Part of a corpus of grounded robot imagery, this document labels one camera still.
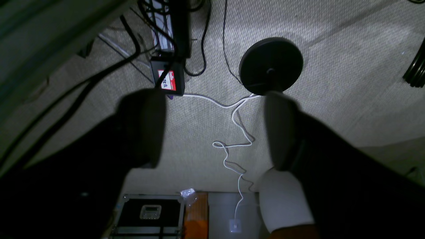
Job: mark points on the black round stand base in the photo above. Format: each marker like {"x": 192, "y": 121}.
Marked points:
{"x": 272, "y": 64}

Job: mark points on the black power adapter red label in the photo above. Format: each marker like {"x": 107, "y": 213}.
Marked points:
{"x": 174, "y": 81}

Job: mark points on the black aluminium flight case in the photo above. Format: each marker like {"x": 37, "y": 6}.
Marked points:
{"x": 141, "y": 216}

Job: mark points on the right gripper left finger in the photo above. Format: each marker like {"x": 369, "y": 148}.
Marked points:
{"x": 141, "y": 119}

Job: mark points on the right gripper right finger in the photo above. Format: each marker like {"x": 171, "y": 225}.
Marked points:
{"x": 286, "y": 136}

